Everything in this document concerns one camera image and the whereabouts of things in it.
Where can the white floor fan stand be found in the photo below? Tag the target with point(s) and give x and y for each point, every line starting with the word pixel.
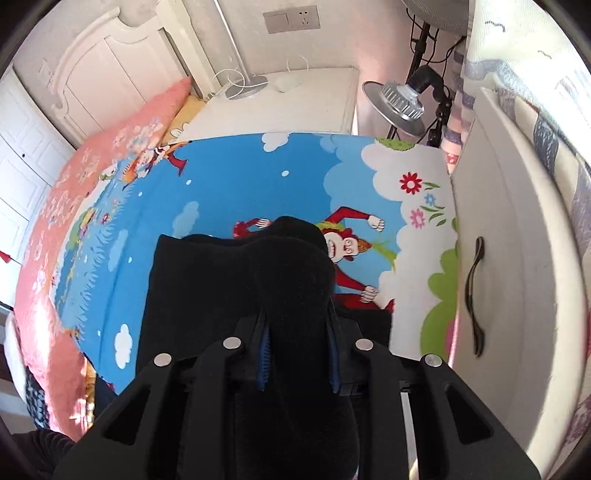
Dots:
pixel 249 87

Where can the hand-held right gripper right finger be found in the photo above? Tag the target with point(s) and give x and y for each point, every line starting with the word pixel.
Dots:
pixel 334 364

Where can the silver studio lamp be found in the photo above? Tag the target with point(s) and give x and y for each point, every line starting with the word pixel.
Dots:
pixel 397 104

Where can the white nightstand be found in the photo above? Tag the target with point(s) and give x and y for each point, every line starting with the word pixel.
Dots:
pixel 286 115

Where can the cartoon printed bed sheet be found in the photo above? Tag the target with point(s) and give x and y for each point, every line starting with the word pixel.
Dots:
pixel 231 184

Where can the wall socket panel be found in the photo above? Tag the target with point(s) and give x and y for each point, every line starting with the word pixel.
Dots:
pixel 292 21

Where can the white cabinet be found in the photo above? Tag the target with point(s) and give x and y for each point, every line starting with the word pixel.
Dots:
pixel 517 230

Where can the plaid cloth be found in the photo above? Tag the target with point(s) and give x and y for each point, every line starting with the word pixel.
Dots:
pixel 455 138

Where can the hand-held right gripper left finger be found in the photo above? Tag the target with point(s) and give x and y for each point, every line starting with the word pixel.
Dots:
pixel 264 357

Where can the round fan head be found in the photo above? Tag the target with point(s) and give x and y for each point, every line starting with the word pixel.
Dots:
pixel 438 14

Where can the black light stand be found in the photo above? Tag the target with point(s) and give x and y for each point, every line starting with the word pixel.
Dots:
pixel 418 46

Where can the black pants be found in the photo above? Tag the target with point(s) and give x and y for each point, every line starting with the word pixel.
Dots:
pixel 240 277

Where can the white headboard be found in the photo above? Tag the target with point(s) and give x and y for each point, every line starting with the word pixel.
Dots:
pixel 115 60

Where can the dark dotted cloth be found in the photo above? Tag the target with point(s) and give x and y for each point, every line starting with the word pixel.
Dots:
pixel 34 397

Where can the yellow pillow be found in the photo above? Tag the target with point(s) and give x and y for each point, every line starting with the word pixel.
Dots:
pixel 187 115

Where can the white wardrobe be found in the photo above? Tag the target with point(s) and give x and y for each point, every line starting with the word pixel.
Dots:
pixel 23 161

